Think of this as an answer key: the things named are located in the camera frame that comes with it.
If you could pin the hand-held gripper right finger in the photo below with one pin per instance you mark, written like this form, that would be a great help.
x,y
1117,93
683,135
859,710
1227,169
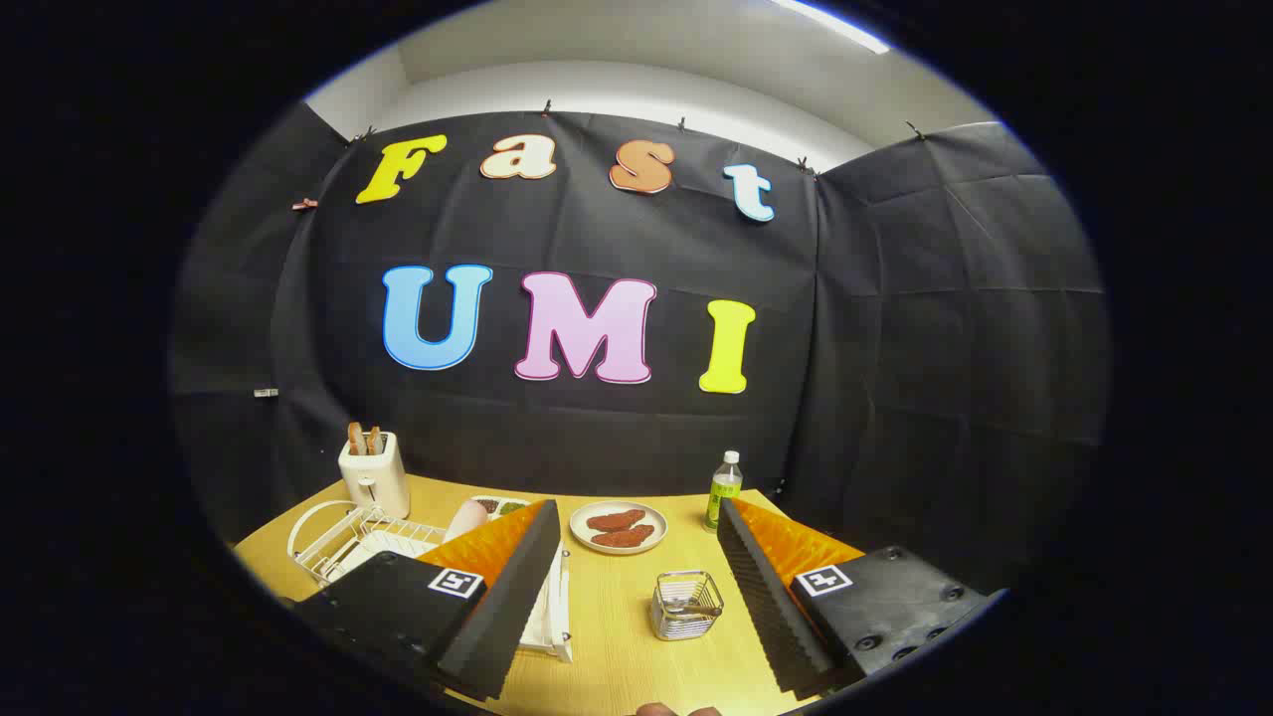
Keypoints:
x,y
766,607

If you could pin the white plate with patties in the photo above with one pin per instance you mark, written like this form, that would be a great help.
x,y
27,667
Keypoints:
x,y
582,532

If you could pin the green label drink bottle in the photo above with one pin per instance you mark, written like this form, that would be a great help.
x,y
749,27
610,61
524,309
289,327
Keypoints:
x,y
724,497

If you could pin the white sectioned tray with beans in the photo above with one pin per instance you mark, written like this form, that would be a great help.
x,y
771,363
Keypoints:
x,y
502,506

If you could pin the white toaster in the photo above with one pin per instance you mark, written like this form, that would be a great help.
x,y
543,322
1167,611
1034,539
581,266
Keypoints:
x,y
376,482

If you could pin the black backdrop cloth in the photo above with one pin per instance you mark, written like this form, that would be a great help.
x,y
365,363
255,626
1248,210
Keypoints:
x,y
597,447

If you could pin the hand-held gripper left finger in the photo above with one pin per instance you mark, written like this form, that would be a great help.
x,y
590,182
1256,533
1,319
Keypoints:
x,y
502,607

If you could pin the toasted bread slice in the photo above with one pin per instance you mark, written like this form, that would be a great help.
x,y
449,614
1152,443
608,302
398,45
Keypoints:
x,y
355,439
375,442

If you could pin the brown meat patty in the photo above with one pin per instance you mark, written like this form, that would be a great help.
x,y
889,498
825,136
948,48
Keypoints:
x,y
615,520
624,537

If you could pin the pink plate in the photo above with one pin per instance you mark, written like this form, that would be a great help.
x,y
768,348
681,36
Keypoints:
x,y
465,519

